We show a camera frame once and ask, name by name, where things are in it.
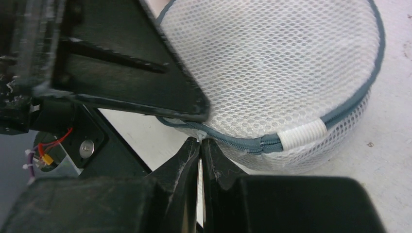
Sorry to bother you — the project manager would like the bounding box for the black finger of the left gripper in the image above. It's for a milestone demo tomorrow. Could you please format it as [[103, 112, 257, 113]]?
[[13, 0, 211, 123]]

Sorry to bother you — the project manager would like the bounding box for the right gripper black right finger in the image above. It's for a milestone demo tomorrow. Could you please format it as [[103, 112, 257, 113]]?
[[201, 139, 385, 233]]

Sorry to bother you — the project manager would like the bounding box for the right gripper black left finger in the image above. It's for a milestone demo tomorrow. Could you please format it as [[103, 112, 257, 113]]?
[[1, 137, 200, 233]]

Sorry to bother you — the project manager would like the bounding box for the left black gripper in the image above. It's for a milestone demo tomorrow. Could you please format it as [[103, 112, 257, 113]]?
[[0, 0, 77, 135]]

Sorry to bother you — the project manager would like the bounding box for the white mesh laundry bag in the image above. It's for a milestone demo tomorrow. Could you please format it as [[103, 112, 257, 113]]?
[[157, 0, 385, 173]]

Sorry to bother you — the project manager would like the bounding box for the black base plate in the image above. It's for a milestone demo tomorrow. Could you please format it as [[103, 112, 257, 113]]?
[[23, 102, 151, 181]]

